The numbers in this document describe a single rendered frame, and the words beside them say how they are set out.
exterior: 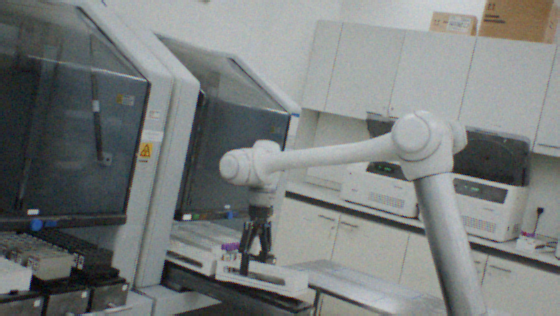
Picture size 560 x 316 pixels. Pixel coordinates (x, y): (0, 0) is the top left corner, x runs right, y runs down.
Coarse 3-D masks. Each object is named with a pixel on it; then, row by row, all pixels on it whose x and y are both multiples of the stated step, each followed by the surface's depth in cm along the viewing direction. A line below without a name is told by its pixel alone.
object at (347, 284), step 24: (312, 264) 258; (336, 264) 268; (312, 288) 226; (336, 288) 227; (360, 288) 235; (384, 288) 243; (408, 288) 252; (384, 312) 212; (408, 312) 216; (432, 312) 223
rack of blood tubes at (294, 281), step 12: (228, 264) 206; (240, 264) 206; (252, 264) 208; (264, 264) 210; (216, 276) 208; (228, 276) 206; (240, 276) 204; (252, 276) 206; (264, 276) 211; (276, 276) 197; (288, 276) 195; (300, 276) 197; (264, 288) 199; (288, 288) 195; (300, 288) 198
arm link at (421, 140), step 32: (416, 128) 159; (448, 128) 172; (416, 160) 162; (448, 160) 163; (416, 192) 167; (448, 192) 163; (448, 224) 161; (448, 256) 160; (448, 288) 160; (480, 288) 161
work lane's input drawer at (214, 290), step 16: (176, 272) 214; (192, 272) 212; (192, 288) 210; (208, 288) 207; (224, 288) 204; (240, 288) 202; (256, 288) 211; (240, 304) 201; (256, 304) 198; (272, 304) 196; (288, 304) 201; (304, 304) 200
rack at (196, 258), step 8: (168, 240) 228; (168, 248) 219; (176, 248) 217; (184, 248) 221; (192, 248) 223; (200, 248) 224; (168, 256) 219; (176, 256) 222; (184, 256) 227; (192, 256) 213; (200, 256) 214; (208, 256) 216; (216, 256) 218; (184, 264) 215; (192, 264) 223; (200, 264) 224; (208, 264) 210; (216, 264) 213; (208, 272) 210
